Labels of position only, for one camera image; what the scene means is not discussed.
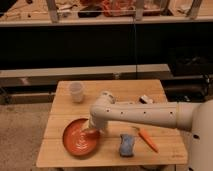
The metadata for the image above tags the orange ceramic bowl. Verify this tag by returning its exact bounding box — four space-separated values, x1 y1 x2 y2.
62 118 100 157

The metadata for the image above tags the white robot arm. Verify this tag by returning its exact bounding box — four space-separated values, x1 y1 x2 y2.
89 91 213 171

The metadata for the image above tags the blue sponge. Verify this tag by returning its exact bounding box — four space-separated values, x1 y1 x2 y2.
119 134 135 157

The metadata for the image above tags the orange toy carrot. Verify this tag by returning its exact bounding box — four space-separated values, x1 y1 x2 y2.
133 126 159 153

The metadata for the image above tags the translucent plastic cup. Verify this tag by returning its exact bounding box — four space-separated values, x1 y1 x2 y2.
69 82 84 103

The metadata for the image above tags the red cloth on shelf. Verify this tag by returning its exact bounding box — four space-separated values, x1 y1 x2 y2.
101 0 135 17

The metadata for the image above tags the black hanging cable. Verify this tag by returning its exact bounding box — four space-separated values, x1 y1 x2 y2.
132 15 139 80

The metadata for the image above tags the wooden bench rail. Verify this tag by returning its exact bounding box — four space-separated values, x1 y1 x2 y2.
0 64 170 87

